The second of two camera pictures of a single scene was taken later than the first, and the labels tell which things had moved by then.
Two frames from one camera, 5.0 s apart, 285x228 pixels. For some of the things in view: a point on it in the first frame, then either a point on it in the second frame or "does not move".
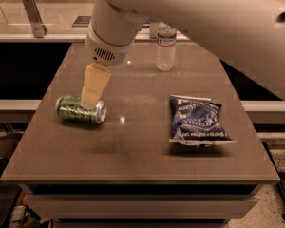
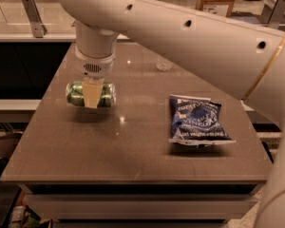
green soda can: x=69 y=106 to x=75 y=94
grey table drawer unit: x=141 y=205 does not move
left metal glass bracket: x=39 y=28 does not move
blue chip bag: x=197 y=121 does not move
